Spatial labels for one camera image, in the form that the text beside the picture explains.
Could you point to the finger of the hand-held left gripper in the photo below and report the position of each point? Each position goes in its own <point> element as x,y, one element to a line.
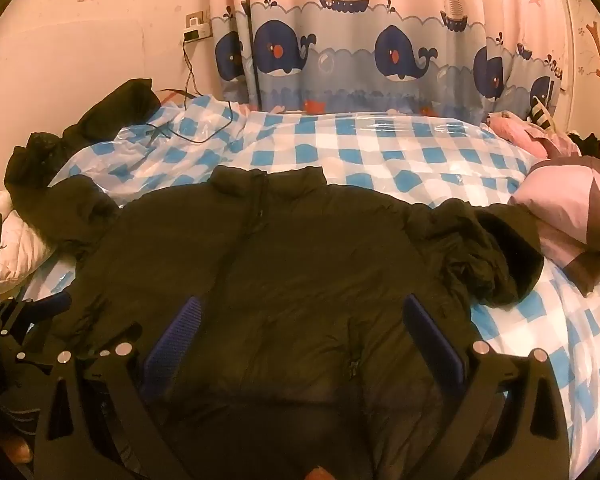
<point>129,335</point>
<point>50,306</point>

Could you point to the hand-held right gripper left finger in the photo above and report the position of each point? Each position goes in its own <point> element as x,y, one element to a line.
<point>176,342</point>

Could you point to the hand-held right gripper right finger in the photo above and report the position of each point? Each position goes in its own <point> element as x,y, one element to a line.
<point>434,340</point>

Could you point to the black puffer jacket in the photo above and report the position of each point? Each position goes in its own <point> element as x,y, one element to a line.
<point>305,270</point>

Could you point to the dark clothes pile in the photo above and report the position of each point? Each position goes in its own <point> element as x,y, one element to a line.
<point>587,145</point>

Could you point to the person's right hand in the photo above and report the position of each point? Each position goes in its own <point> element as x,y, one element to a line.
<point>319,475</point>

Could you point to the white quilted jacket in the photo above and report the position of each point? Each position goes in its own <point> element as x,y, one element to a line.
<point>20,250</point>

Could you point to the pink and brown jacket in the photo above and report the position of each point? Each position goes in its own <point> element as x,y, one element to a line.
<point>565,200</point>

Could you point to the black crumpled garment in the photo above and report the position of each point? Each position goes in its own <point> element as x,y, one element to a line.
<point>110,110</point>

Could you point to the blue white checkered plastic sheet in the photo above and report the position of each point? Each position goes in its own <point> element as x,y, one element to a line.
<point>370,145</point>

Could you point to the pink cloth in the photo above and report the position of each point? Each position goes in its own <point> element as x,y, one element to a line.
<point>520,132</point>

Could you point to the black white striped item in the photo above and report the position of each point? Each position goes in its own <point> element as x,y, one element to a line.
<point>541,112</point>

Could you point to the whale print curtain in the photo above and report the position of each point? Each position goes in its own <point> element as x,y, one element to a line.
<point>330,60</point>

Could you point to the white plug-in charger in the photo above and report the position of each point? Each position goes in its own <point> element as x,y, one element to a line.
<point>197,33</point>

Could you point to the white wall socket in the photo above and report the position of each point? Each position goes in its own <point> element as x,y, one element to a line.
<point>197,17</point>

